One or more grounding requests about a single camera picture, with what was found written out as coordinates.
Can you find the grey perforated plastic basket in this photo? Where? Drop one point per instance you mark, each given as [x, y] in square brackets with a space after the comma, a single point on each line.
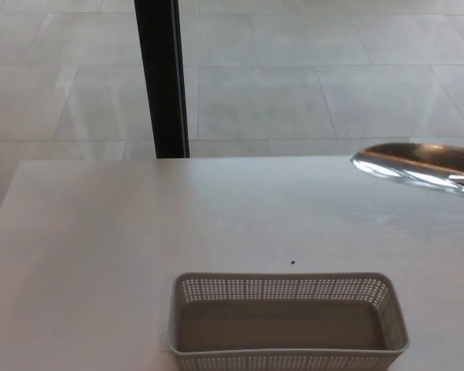
[282, 324]

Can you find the black vertical window frame post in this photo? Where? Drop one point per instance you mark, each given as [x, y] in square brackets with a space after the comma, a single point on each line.
[160, 77]

